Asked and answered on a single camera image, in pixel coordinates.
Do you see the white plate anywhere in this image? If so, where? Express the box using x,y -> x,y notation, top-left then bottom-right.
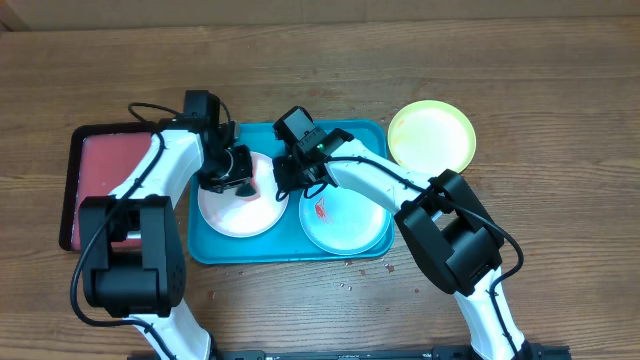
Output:
197,152 -> 289,238

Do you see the yellow-green plate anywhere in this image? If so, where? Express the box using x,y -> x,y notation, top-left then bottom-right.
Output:
387,100 -> 476,175

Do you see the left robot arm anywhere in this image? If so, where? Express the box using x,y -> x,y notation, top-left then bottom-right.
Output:
70,90 -> 257,359

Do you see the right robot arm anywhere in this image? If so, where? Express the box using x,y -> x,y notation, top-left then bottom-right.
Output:
273,106 -> 530,359

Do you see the teal plastic serving tray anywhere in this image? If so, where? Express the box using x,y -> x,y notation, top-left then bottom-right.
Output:
187,119 -> 395,265

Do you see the black tray with red water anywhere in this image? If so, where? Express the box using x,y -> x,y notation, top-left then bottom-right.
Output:
58,122 -> 151,251

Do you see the light blue plate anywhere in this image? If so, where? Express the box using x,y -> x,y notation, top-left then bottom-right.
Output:
299,185 -> 394,258

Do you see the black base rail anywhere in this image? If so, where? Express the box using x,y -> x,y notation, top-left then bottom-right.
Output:
215,344 -> 572,360

